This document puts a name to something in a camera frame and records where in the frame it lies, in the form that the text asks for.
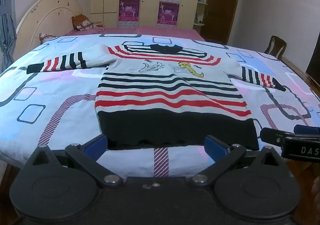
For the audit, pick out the wooden bed frame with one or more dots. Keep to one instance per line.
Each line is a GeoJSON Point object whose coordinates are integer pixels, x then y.
{"type": "Point", "coordinates": [300, 71]}

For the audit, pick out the small patterned pillow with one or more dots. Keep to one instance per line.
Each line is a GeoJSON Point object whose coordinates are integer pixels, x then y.
{"type": "Point", "coordinates": [46, 37]}

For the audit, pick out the orange patterned pillow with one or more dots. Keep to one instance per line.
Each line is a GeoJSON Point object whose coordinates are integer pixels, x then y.
{"type": "Point", "coordinates": [82, 24]}

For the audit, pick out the cream curved headboard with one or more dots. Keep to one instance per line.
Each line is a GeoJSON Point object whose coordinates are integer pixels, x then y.
{"type": "Point", "coordinates": [50, 15]}

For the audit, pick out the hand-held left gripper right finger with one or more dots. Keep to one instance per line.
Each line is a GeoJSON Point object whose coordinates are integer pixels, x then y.
{"type": "Point", "coordinates": [215, 145]}

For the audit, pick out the brown wooden door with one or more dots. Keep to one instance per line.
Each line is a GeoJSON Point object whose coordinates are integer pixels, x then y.
{"type": "Point", "coordinates": [220, 10]}

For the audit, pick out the pink bed sheet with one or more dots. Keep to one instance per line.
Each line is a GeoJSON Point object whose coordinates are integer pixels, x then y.
{"type": "Point", "coordinates": [150, 31]}

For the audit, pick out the wooden chair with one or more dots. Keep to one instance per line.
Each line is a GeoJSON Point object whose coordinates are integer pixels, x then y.
{"type": "Point", "coordinates": [275, 47]}

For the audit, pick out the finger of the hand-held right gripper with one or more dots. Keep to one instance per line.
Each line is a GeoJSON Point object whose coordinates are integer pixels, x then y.
{"type": "Point", "coordinates": [306, 130]}
{"type": "Point", "coordinates": [271, 136]}

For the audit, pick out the printed blanket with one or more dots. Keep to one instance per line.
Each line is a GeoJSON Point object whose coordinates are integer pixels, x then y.
{"type": "Point", "coordinates": [62, 85]}

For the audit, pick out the striped cartoon sweater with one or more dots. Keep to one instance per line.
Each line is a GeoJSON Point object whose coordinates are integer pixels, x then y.
{"type": "Point", "coordinates": [162, 90]}

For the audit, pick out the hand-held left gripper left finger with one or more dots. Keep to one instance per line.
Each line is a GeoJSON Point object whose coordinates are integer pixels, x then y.
{"type": "Point", "coordinates": [96, 144]}

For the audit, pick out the blue curtain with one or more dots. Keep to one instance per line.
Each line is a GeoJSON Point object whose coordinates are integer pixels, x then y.
{"type": "Point", "coordinates": [7, 15]}

